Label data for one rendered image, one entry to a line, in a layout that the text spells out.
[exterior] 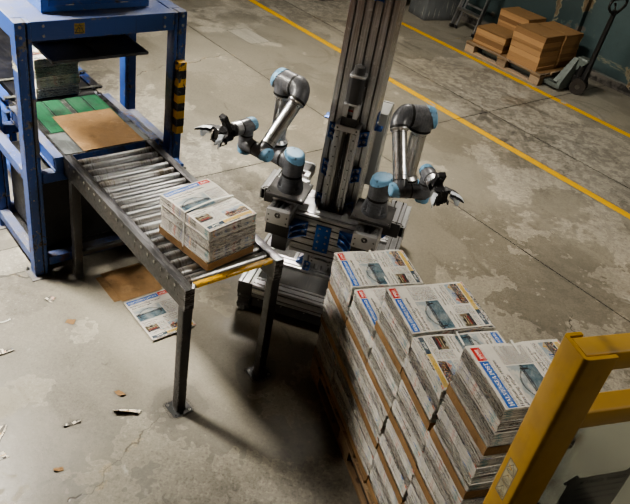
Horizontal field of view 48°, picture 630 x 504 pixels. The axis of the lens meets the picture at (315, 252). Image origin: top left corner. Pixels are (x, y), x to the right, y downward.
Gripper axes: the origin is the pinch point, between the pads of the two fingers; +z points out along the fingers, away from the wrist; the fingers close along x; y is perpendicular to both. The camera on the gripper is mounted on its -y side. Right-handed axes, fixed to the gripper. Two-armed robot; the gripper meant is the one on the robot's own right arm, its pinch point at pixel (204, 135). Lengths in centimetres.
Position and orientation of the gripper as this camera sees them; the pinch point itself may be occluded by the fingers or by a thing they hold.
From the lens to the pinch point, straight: 348.9
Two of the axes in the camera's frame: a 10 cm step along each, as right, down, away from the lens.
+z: -6.5, 3.5, -6.7
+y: -2.6, 7.3, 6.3
